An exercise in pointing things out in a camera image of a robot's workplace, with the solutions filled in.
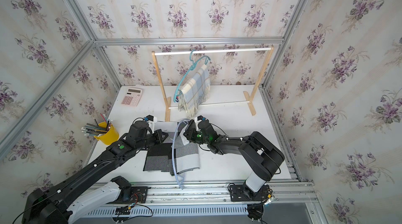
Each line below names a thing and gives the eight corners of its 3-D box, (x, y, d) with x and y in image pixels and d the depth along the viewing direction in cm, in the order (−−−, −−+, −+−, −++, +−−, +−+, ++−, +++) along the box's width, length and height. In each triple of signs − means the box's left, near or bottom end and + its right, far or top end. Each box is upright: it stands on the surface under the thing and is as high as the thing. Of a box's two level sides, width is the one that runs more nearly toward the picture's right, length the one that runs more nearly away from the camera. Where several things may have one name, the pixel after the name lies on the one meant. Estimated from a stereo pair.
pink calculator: (123, 106, 110) (121, 103, 107) (129, 91, 120) (127, 88, 117) (137, 107, 110) (136, 103, 107) (143, 91, 120) (141, 88, 117)
